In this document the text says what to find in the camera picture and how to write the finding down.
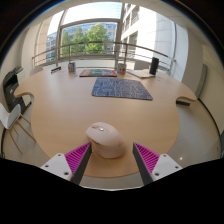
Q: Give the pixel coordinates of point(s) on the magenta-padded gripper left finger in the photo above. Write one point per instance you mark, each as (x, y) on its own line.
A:
(56, 165)

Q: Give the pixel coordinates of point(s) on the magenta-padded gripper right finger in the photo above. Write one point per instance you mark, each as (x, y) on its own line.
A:
(165, 165)

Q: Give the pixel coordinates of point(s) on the beige computer mouse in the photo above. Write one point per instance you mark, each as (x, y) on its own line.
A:
(106, 140)

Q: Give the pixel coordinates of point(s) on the blue patterned mouse pad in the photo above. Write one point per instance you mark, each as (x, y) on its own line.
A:
(121, 88)

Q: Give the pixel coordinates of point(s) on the white illustrated booklet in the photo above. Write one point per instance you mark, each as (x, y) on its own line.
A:
(140, 73)

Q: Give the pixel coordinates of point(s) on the blue marker pen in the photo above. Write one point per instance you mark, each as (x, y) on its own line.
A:
(56, 69)

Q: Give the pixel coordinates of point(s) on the white chair backrest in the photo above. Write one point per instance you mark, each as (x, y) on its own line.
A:
(141, 64)
(36, 70)

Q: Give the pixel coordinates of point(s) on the black cylindrical speaker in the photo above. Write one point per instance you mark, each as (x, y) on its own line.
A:
(154, 66)

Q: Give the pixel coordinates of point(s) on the red and blue magazine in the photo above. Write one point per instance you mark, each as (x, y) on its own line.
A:
(98, 73)

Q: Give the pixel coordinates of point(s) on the red and white tin can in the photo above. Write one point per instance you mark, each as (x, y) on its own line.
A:
(121, 68)

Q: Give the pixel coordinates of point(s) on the metal balcony railing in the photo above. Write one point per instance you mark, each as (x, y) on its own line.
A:
(100, 42)

